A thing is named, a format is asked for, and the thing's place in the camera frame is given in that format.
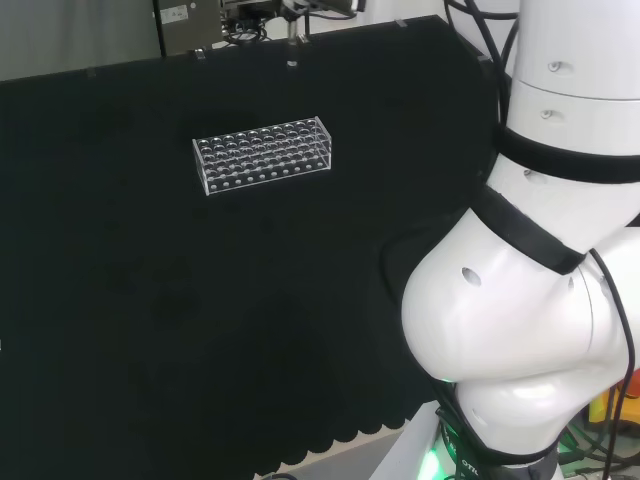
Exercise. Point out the clear glass test tube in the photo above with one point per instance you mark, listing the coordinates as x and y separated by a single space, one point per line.
292 47

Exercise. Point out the black bench cloth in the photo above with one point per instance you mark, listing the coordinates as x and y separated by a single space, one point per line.
150 300

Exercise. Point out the clear plastic test tube rack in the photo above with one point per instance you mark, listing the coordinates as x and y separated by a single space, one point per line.
260 155

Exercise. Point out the silver cloth clip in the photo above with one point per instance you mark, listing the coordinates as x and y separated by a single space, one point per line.
304 40
401 23
198 54

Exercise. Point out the dark metal equipment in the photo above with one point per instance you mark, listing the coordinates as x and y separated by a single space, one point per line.
250 7

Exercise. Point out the grey metal cabinet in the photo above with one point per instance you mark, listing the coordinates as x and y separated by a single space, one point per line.
187 25

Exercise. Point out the yellow stop button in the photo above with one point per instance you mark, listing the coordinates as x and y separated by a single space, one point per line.
597 407

